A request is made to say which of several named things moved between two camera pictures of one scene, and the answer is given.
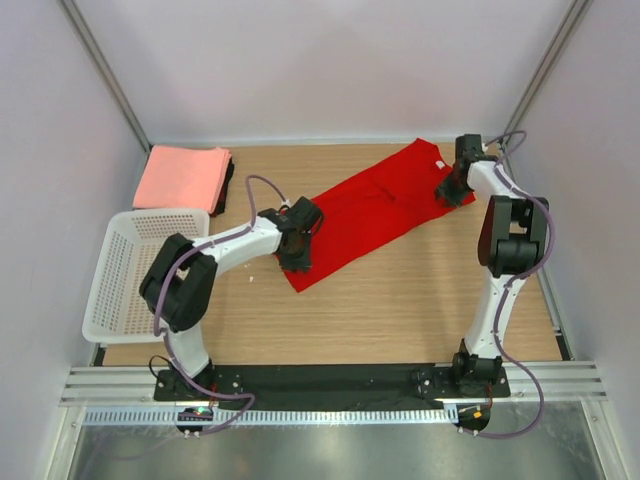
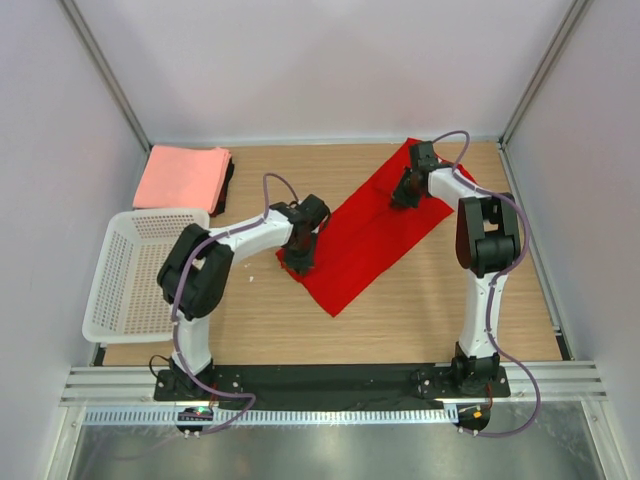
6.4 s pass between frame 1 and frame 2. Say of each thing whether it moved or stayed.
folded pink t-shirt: stayed
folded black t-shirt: stayed
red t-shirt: moved
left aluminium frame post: stayed
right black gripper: moved
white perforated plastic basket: stayed
